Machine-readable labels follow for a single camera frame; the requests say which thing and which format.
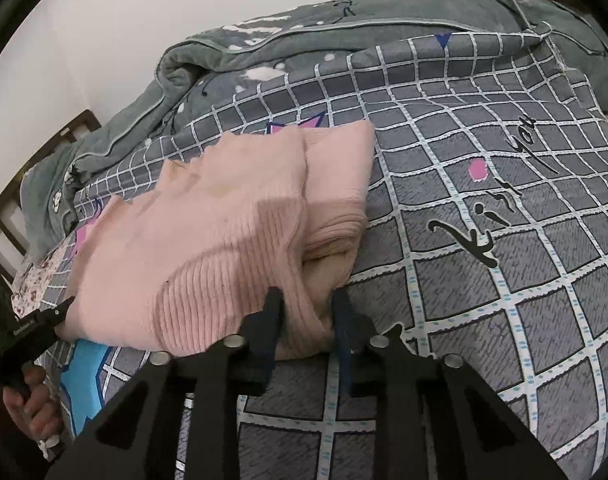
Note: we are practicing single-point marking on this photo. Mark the floral bed sheet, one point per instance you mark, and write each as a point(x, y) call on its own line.
point(41, 286)

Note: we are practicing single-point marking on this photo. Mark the pink knit sweater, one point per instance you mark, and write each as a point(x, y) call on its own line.
point(178, 267)

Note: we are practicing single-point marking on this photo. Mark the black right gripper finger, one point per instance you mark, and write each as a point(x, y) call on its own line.
point(436, 418)
point(136, 434)
point(35, 333)

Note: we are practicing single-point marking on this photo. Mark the grey grid-pattern duvet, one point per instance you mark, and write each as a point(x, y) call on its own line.
point(487, 210)

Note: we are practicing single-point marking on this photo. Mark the grey-green fleece blanket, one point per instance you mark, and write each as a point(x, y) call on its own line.
point(197, 73)

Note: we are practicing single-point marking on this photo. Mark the person's left hand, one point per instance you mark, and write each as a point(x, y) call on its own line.
point(38, 416)

